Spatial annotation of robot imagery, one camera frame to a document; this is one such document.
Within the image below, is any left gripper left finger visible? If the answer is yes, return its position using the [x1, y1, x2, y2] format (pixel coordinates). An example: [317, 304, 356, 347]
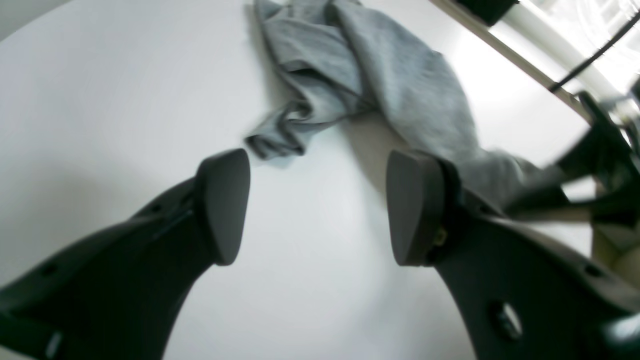
[0, 148, 250, 360]

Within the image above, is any grey t-shirt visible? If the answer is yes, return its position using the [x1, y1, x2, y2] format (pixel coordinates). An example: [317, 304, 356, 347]
[246, 0, 560, 208]

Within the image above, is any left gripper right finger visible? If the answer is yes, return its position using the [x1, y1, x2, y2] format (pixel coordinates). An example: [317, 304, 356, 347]
[386, 150, 639, 360]

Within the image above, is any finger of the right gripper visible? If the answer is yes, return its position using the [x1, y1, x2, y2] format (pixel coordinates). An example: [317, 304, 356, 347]
[505, 186, 595, 221]

